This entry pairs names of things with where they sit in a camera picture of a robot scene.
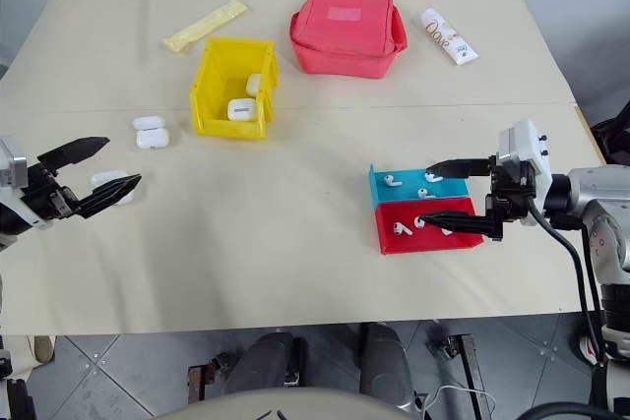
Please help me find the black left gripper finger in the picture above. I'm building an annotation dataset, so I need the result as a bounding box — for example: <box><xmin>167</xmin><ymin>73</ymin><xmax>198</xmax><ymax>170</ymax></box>
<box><xmin>36</xmin><ymin>136</ymin><xmax>110</xmax><ymax>170</ymax></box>
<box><xmin>72</xmin><ymin>173</ymin><xmax>143</xmax><ymax>220</ymax></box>

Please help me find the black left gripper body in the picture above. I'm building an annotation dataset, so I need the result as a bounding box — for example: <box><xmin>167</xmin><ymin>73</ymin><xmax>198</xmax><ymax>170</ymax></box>
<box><xmin>22</xmin><ymin>158</ymin><xmax>83</xmax><ymax>221</ymax></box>

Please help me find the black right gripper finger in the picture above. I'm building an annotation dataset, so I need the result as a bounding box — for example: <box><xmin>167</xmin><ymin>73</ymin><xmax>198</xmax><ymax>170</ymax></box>
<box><xmin>425</xmin><ymin>157</ymin><xmax>494</xmax><ymax>179</ymax></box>
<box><xmin>421</xmin><ymin>210</ymin><xmax>504</xmax><ymax>240</ymax></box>

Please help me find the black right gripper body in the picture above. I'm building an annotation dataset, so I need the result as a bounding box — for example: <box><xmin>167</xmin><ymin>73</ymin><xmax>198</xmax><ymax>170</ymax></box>
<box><xmin>483</xmin><ymin>153</ymin><xmax>538</xmax><ymax>244</ymax></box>

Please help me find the yellow plastic bin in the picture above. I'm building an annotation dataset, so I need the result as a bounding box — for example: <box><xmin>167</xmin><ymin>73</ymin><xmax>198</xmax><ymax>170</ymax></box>
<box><xmin>189</xmin><ymin>37</ymin><xmax>282</xmax><ymax>139</ymax></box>

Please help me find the blue plastic tray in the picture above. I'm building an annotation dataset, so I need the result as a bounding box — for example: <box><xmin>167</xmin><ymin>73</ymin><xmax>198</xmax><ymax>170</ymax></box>
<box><xmin>367</xmin><ymin>162</ymin><xmax>472</xmax><ymax>206</ymax></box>

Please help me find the red plastic tray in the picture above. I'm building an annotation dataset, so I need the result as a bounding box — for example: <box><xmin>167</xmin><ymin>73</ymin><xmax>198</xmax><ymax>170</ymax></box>
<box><xmin>374</xmin><ymin>198</ymin><xmax>486</xmax><ymax>257</ymax></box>

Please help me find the black fabric object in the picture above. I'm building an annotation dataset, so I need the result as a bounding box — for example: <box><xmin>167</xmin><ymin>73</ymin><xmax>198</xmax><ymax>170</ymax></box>
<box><xmin>589</xmin><ymin>98</ymin><xmax>630</xmax><ymax>166</ymax></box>

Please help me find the white cosmetic tube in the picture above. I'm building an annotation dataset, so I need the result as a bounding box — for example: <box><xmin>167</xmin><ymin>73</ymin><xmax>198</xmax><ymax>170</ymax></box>
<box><xmin>419</xmin><ymin>7</ymin><xmax>480</xmax><ymax>67</ymax></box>

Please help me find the dark grey rounded shape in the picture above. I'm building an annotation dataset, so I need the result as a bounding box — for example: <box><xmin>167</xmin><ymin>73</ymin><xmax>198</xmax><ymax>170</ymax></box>
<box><xmin>358</xmin><ymin>322</ymin><xmax>415</xmax><ymax>407</ymax></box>
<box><xmin>223</xmin><ymin>330</ymin><xmax>302</xmax><ymax>394</ymax></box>

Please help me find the beige tote bag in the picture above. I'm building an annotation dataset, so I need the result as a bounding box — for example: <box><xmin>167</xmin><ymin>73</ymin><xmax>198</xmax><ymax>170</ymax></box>
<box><xmin>0</xmin><ymin>334</ymin><xmax>57</xmax><ymax>383</ymax></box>

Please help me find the red fabric zip bag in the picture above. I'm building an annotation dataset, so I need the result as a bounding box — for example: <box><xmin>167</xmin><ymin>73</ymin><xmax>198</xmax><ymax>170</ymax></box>
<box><xmin>287</xmin><ymin>0</ymin><xmax>410</xmax><ymax>81</ymax></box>

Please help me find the pale yellow snack packet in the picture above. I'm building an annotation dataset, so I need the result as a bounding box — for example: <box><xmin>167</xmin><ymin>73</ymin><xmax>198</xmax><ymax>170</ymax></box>
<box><xmin>162</xmin><ymin>0</ymin><xmax>248</xmax><ymax>55</ymax></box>

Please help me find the rusty metal bar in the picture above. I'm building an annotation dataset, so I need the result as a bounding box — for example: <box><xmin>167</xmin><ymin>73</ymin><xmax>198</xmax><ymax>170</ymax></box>
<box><xmin>186</xmin><ymin>364</ymin><xmax>211</xmax><ymax>404</ymax></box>

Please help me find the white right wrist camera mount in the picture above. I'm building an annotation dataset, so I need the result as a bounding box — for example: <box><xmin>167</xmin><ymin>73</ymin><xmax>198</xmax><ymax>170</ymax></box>
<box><xmin>495</xmin><ymin>118</ymin><xmax>555</xmax><ymax>228</ymax></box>

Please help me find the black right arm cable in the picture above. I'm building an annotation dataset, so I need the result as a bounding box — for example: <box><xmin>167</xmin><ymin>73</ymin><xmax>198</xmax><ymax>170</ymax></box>
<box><xmin>527</xmin><ymin>201</ymin><xmax>609</xmax><ymax>370</ymax></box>

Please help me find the black metal frame bar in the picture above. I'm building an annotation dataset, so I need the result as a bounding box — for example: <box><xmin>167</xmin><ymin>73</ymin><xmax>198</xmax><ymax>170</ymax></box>
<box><xmin>445</xmin><ymin>332</ymin><xmax>494</xmax><ymax>420</ymax></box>

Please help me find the thin white cable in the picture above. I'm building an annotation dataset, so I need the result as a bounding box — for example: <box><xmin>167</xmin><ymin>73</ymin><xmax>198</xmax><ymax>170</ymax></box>
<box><xmin>424</xmin><ymin>382</ymin><xmax>496</xmax><ymax>409</ymax></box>

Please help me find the thick black hose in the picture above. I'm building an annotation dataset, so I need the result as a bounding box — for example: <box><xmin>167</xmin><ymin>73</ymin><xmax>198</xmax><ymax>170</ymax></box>
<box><xmin>515</xmin><ymin>401</ymin><xmax>630</xmax><ymax>420</ymax></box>

